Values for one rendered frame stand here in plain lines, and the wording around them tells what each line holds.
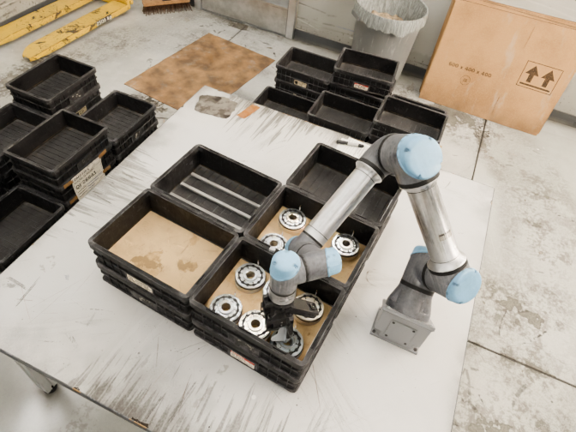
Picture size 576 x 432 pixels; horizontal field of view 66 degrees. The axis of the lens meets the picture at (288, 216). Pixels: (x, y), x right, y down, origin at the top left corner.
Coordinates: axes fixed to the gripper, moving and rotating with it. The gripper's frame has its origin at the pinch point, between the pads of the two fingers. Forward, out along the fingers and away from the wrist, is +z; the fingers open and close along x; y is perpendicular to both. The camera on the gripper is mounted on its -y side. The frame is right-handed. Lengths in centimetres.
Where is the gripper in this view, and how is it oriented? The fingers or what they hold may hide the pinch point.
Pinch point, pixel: (285, 333)
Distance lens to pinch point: 142.7
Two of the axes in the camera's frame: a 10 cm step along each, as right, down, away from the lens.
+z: -0.7, 7.2, 6.9
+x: 2.9, 6.8, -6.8
